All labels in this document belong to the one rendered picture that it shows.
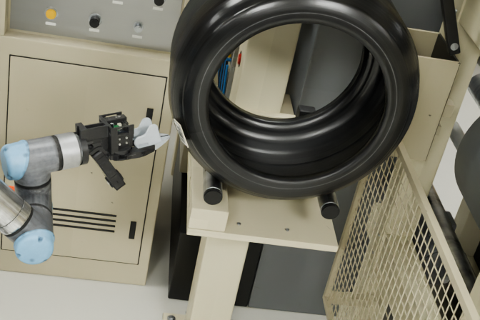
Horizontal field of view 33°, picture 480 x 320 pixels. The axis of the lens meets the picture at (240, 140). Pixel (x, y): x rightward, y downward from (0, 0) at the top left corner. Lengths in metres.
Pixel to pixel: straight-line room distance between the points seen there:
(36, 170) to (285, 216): 0.67
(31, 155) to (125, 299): 1.32
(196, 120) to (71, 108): 0.88
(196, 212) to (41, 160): 0.41
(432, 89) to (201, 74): 0.70
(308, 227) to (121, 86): 0.82
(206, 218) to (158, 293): 1.08
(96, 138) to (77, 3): 0.83
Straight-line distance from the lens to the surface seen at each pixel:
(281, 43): 2.07
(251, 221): 1.96
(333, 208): 1.89
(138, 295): 2.91
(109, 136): 1.69
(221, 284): 2.49
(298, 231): 1.97
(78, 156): 1.67
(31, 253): 1.60
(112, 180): 1.75
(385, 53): 1.70
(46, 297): 2.87
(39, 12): 2.48
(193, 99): 1.70
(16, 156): 1.64
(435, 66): 2.10
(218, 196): 1.84
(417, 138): 2.19
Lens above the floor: 1.93
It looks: 30 degrees down
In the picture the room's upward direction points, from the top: 12 degrees clockwise
